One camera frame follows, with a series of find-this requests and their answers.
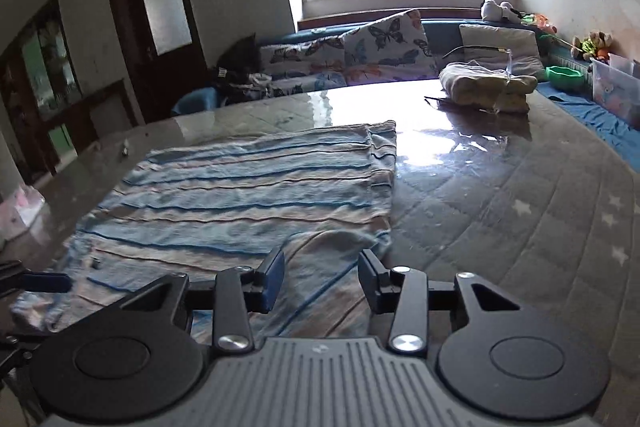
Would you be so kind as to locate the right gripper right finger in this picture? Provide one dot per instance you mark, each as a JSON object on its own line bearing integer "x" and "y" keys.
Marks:
{"x": 402, "y": 292}

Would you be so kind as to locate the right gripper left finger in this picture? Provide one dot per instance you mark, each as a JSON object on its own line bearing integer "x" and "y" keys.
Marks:
{"x": 239, "y": 292}

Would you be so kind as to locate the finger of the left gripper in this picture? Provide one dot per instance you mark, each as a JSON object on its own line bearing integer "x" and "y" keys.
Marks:
{"x": 15, "y": 277}

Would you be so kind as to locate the blue striped knit garment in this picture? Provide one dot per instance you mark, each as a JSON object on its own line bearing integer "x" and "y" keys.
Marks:
{"x": 320, "y": 196}

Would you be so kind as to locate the folded yellow-white clothes in bag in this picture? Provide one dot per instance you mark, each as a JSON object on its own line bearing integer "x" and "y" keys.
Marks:
{"x": 473, "y": 85}

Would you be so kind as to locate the pink white plastic bag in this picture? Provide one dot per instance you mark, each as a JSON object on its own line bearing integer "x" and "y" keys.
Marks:
{"x": 19, "y": 211}

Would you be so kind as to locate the grey quilted star table cover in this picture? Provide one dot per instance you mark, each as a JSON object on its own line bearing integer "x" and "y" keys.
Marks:
{"x": 536, "y": 204}

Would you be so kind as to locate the wooden glass cabinet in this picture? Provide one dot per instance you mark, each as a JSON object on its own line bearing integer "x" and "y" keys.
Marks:
{"x": 50, "y": 118}

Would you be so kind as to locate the blue chair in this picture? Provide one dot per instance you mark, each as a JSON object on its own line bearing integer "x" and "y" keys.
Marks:
{"x": 197, "y": 101}

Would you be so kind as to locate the black bag on sofa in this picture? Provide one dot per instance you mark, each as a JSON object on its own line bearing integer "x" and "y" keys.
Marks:
{"x": 239, "y": 60}

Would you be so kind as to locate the butterfly print pillow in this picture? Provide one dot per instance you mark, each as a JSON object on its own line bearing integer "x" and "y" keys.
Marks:
{"x": 392, "y": 49}

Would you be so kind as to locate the green plastic bowl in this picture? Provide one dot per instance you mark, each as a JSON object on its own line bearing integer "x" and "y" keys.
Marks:
{"x": 564, "y": 78}

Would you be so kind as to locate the blue bed sheet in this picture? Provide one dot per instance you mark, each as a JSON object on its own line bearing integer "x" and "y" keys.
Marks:
{"x": 617, "y": 133}

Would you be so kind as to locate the white grey cushion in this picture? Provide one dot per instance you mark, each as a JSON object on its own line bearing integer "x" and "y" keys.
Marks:
{"x": 487, "y": 45}

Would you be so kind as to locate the white plush toy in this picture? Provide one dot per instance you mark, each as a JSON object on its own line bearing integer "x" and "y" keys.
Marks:
{"x": 492, "y": 11}

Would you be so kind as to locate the clear plastic storage box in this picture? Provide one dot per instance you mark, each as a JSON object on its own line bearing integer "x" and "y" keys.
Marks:
{"x": 615, "y": 86}

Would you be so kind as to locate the yellow orange plush toy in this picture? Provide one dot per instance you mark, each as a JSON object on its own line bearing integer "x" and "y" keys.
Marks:
{"x": 595, "y": 47}

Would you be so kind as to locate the dark wooden door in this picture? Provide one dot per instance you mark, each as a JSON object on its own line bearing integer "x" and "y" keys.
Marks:
{"x": 162, "y": 52}

